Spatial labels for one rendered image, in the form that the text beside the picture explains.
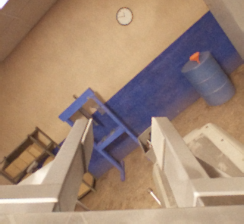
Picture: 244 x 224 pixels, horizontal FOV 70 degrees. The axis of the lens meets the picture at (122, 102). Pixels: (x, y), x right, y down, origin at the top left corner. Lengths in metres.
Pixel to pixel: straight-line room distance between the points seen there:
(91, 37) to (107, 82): 0.97
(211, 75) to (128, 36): 1.71
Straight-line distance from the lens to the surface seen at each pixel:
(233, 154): 0.94
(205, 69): 3.34
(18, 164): 4.70
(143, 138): 3.38
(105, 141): 3.67
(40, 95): 4.17
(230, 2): 3.76
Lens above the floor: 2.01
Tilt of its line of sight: 14 degrees down
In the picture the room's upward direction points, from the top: 44 degrees counter-clockwise
